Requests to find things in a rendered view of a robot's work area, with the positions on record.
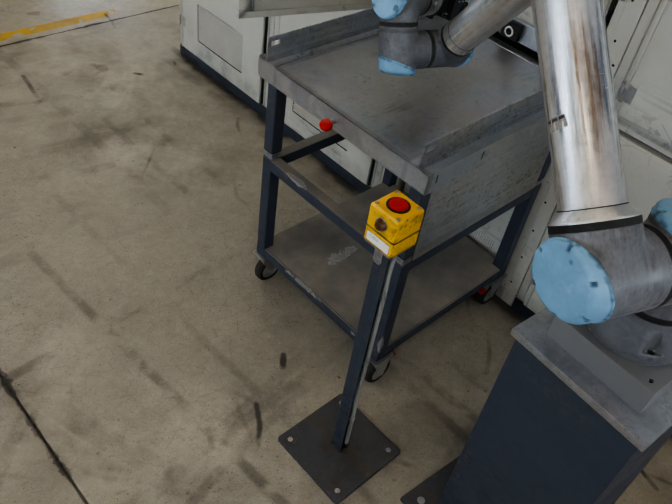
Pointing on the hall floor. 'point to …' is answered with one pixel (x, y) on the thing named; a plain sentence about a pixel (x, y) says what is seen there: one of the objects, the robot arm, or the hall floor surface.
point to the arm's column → (542, 445)
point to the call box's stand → (347, 411)
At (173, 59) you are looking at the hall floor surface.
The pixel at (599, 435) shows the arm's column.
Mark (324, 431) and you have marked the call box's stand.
